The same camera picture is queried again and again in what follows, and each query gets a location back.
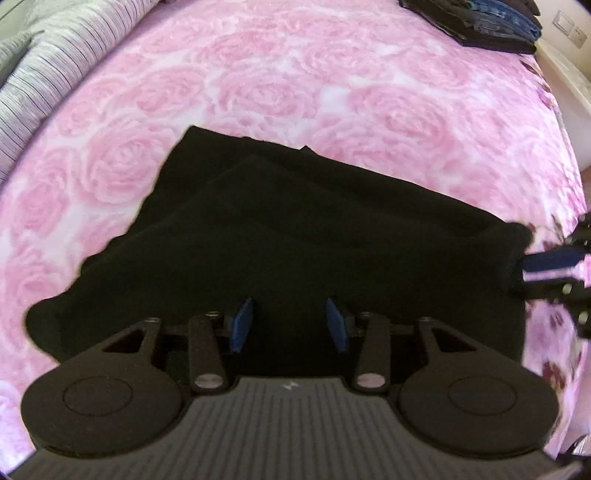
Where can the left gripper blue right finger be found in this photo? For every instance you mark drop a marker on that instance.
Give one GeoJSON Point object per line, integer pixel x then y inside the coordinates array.
{"type": "Point", "coordinates": [337, 326]}

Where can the cream padded bed frame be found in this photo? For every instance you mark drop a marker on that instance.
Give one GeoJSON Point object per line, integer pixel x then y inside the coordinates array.
{"type": "Point", "coordinates": [567, 70]}

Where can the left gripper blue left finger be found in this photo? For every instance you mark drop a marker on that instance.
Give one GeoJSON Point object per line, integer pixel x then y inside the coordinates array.
{"type": "Point", "coordinates": [239, 327]}

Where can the wall socket by headboard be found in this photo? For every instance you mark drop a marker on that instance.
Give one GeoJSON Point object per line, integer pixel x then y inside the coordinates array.
{"type": "Point", "coordinates": [575, 34]}

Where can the folded dark clothes stack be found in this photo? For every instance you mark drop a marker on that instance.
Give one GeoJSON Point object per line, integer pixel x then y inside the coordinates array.
{"type": "Point", "coordinates": [503, 26]}

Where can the black zip fleece jacket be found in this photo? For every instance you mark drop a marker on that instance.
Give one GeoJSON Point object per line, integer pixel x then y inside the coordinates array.
{"type": "Point", "coordinates": [231, 219]}

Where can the pink rose bed blanket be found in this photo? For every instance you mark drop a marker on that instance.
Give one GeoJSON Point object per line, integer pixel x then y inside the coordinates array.
{"type": "Point", "coordinates": [365, 82]}

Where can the white ribbed rolled quilt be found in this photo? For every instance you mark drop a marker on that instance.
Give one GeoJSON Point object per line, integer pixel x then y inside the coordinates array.
{"type": "Point", "coordinates": [58, 45]}

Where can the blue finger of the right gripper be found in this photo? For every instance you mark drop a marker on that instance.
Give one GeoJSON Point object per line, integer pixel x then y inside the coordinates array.
{"type": "Point", "coordinates": [558, 258]}
{"type": "Point", "coordinates": [553, 288]}

